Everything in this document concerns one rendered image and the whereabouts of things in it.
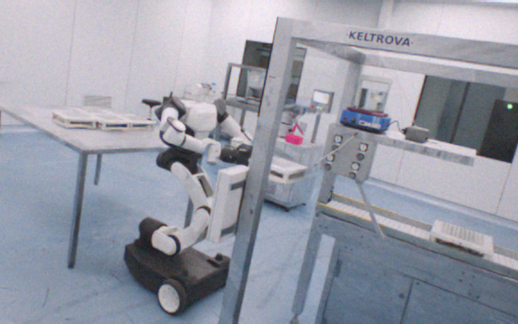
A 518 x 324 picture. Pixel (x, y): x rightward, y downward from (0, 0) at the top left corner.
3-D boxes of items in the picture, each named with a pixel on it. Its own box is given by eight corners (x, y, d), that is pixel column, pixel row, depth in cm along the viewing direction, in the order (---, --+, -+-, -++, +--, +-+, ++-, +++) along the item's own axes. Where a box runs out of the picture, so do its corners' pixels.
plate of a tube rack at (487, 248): (429, 235, 187) (430, 231, 186) (434, 222, 208) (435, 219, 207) (492, 256, 175) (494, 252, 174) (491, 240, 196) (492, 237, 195)
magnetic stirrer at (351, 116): (337, 124, 202) (341, 105, 200) (348, 122, 220) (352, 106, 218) (379, 134, 192) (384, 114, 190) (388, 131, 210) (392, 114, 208)
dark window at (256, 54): (235, 95, 839) (245, 39, 817) (236, 95, 840) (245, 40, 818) (293, 110, 765) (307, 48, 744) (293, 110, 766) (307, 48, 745)
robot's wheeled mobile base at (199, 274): (108, 268, 280) (114, 221, 274) (163, 248, 323) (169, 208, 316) (179, 313, 246) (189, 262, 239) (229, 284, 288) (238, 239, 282)
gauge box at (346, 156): (318, 169, 205) (327, 129, 201) (325, 166, 214) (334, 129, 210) (363, 182, 194) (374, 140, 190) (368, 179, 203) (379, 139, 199)
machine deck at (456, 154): (327, 130, 201) (329, 122, 200) (348, 128, 233) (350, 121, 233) (472, 166, 171) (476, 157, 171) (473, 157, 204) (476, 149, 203)
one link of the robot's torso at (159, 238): (149, 247, 280) (152, 229, 277) (170, 239, 296) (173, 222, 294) (172, 259, 269) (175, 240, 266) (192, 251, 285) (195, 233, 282)
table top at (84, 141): (-9, 105, 353) (-9, 101, 353) (106, 111, 435) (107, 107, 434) (81, 155, 257) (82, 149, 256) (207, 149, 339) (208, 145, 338)
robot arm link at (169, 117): (166, 121, 215) (168, 103, 234) (154, 139, 220) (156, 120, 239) (185, 131, 218) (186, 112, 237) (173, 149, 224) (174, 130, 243)
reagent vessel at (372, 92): (348, 106, 202) (358, 67, 198) (356, 107, 215) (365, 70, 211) (380, 113, 195) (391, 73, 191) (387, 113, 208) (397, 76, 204)
